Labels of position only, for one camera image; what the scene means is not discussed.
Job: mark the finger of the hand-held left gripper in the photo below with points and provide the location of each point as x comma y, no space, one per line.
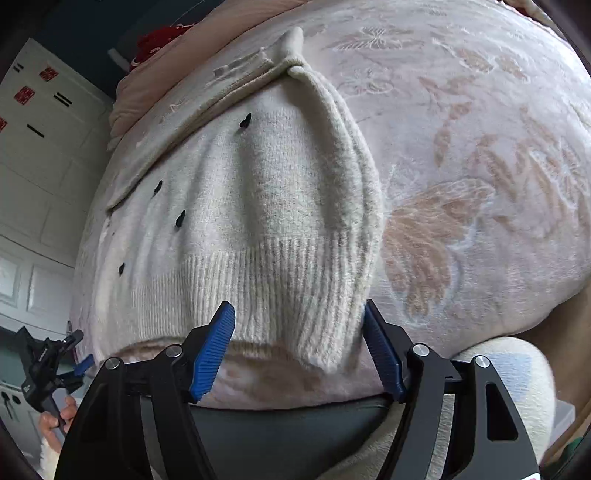
84,366

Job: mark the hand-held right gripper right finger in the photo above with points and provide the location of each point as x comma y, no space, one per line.
384,357

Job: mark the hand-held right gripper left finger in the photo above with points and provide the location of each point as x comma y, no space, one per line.
216,350

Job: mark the cream knit cardigan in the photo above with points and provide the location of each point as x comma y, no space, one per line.
258,194

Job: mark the person's left forearm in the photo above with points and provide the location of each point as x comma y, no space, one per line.
47,461

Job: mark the person's left hand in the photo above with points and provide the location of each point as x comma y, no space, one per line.
51,427

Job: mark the dark grey bed edge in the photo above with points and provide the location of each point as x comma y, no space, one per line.
286,438

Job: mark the white panelled wardrobe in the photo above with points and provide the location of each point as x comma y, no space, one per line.
41,184

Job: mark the pink floral blanket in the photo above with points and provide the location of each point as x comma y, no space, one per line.
461,152

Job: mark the peach quilt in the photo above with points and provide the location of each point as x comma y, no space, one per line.
138,97

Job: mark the red cloth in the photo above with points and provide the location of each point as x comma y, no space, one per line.
159,42

